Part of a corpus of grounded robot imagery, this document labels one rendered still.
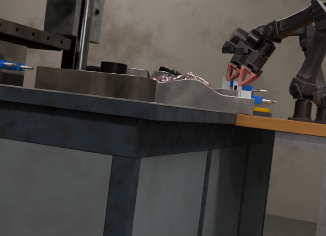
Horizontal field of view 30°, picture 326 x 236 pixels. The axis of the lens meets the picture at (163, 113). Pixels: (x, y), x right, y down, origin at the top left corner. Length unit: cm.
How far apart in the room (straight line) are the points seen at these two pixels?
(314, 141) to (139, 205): 78
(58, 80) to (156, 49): 393
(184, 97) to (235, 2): 331
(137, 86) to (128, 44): 392
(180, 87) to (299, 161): 312
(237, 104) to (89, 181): 84
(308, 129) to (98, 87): 75
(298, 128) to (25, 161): 93
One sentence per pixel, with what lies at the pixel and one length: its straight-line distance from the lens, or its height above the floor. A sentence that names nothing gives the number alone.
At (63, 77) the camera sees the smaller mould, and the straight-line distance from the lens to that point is 160.
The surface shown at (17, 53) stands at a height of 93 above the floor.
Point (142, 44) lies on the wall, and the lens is 557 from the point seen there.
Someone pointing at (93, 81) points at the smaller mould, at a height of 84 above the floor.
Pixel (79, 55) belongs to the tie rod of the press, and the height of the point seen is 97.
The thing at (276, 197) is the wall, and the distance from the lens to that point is 517.
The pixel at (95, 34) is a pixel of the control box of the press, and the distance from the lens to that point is 311.
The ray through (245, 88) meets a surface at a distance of 244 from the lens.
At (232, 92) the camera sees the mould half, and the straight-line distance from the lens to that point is 240.
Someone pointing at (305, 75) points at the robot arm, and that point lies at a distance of 229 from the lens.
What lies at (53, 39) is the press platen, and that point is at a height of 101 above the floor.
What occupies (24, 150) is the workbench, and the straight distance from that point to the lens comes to 147.
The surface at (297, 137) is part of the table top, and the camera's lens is 204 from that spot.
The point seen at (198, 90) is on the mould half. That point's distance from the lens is 209.
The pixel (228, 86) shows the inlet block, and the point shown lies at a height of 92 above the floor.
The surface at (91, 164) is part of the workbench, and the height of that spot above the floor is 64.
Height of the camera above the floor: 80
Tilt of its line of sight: 1 degrees down
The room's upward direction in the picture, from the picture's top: 7 degrees clockwise
